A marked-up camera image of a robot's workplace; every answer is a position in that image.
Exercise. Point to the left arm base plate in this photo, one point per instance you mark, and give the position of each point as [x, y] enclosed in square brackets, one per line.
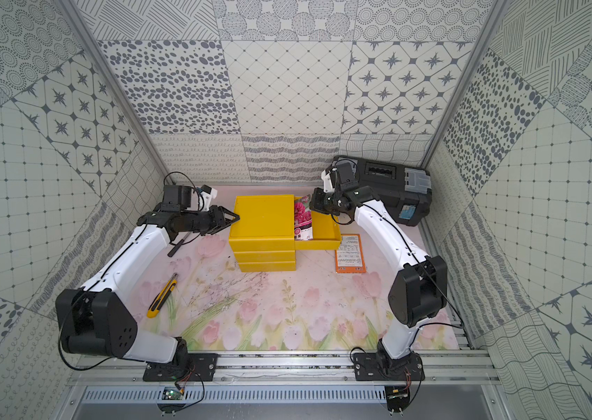
[195, 366]

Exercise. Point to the yellow drawer cabinet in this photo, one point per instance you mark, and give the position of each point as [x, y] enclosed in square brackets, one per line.
[263, 239]

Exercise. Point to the pink flower seed bag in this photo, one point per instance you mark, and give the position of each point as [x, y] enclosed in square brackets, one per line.
[303, 223]

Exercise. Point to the aluminium mounting rail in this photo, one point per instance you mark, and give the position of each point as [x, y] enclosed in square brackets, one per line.
[461, 367]

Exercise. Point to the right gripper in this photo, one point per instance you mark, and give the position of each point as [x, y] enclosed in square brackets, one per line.
[316, 202]

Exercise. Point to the yellow top drawer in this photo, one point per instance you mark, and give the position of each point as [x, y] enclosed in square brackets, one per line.
[326, 234]

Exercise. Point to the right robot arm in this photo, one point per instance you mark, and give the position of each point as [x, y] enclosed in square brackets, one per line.
[418, 291]

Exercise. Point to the floral table mat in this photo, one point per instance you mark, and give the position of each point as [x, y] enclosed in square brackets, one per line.
[217, 307]

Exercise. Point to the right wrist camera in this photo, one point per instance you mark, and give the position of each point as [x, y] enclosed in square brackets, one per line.
[340, 176]

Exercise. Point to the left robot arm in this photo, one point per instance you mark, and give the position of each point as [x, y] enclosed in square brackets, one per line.
[94, 319]

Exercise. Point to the orange seed bag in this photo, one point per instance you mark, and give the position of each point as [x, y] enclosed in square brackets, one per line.
[349, 256]

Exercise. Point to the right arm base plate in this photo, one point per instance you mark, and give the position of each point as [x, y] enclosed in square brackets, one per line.
[380, 367]

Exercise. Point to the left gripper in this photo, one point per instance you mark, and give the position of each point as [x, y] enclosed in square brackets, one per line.
[209, 220]

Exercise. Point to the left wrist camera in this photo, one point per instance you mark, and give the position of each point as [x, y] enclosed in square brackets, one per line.
[177, 199]

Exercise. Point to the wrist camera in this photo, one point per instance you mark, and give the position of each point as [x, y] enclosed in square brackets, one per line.
[340, 176]
[177, 199]

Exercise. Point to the yellow utility knife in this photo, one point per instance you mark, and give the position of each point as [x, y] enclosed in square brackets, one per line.
[161, 298]

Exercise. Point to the black toolbox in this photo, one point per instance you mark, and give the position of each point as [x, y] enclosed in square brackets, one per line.
[406, 192]

